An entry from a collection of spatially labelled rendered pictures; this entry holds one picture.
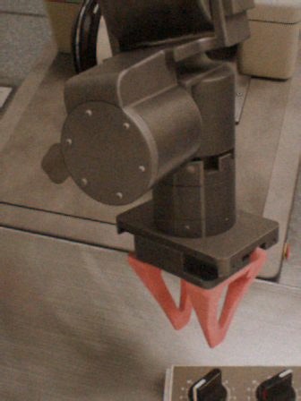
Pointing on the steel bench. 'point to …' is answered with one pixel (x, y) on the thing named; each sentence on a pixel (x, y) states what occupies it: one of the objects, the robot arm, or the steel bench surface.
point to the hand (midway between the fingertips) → (198, 326)
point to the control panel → (231, 374)
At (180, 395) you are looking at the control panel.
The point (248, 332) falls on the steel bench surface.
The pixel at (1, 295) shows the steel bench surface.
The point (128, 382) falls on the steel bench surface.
